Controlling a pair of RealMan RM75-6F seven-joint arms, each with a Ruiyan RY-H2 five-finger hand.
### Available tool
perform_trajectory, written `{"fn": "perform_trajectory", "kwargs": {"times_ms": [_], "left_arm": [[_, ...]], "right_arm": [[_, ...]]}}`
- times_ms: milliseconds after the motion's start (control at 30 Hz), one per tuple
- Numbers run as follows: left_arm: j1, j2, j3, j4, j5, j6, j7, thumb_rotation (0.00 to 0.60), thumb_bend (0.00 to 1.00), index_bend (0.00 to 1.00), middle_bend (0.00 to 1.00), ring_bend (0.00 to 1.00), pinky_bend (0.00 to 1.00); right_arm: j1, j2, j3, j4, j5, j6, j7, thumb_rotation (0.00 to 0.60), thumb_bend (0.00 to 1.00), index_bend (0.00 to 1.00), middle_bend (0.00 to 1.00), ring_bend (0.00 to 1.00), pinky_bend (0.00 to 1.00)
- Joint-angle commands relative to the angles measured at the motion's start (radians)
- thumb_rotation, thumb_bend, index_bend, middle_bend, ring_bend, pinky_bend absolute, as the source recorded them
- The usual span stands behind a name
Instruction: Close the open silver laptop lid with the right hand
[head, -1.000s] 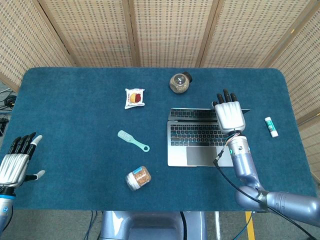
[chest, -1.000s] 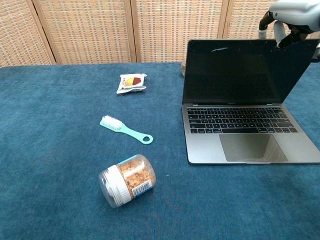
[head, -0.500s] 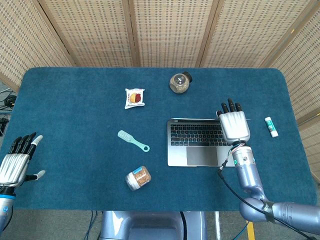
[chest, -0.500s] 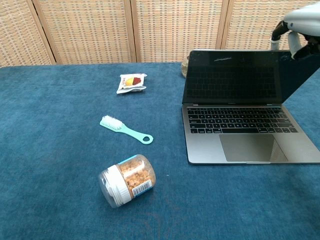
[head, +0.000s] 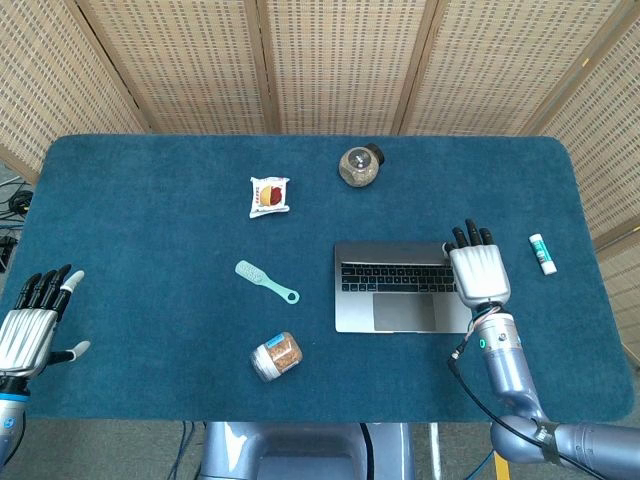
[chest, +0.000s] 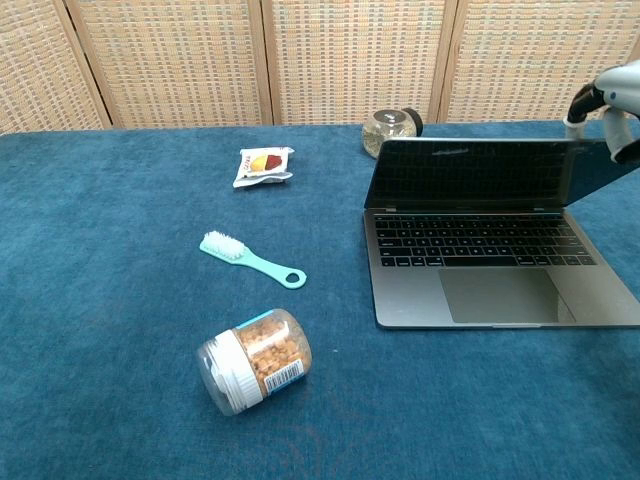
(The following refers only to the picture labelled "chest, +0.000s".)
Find white snack packet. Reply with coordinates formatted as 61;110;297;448
232;146;296;190

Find teal plastic brush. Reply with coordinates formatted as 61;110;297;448
199;230;308;291

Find silver laptop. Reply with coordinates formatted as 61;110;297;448
363;137;640;331

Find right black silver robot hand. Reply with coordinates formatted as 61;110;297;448
563;59;640;165

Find woven bamboo folding screen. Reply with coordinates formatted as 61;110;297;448
0;0;640;136

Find blue table mat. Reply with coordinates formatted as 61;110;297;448
0;119;640;480

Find round glass jar black lid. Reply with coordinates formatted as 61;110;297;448
360;107;425;160

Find clear jar orange snacks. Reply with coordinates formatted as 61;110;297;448
195;308;313;417

